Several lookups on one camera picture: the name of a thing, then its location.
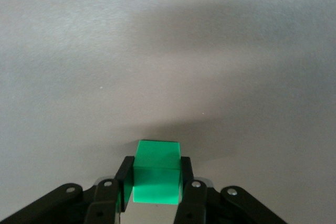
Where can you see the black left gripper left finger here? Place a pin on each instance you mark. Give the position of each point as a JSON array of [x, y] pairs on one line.
[[105, 200]]

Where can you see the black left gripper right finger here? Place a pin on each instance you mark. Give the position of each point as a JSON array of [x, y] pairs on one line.
[[199, 200]]

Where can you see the green cube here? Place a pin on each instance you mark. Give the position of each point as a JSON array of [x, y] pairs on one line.
[[157, 174]]

